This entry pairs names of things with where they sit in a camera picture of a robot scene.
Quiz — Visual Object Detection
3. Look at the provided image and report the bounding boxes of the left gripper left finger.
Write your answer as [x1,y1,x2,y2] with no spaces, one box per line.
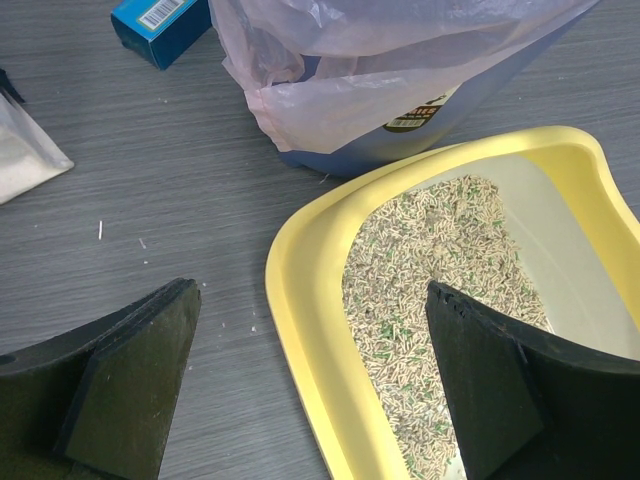
[1,278,201,479]

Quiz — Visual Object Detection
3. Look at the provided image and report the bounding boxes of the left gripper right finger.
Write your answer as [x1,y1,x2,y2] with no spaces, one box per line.
[426,281,639,479]

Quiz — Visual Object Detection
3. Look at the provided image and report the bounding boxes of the yellow litter box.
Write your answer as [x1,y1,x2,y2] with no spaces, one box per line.
[265,126,639,479]

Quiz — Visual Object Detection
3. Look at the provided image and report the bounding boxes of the cat litter pellets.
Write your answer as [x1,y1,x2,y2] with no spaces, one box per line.
[342,175,551,479]

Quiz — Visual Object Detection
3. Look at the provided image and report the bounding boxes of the small blue box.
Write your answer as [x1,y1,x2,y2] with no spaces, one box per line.
[111,0,212,70]

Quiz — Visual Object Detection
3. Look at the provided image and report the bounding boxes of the beige canvas tote bag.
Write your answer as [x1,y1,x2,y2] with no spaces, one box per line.
[0,69,74,205]

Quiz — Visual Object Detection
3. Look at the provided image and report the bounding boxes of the blue trash bin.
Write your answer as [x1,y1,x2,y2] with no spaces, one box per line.
[277,49,501,179]

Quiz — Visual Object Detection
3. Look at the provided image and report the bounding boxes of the pink bin liner bag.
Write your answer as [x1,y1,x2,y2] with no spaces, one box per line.
[210,1,591,154]

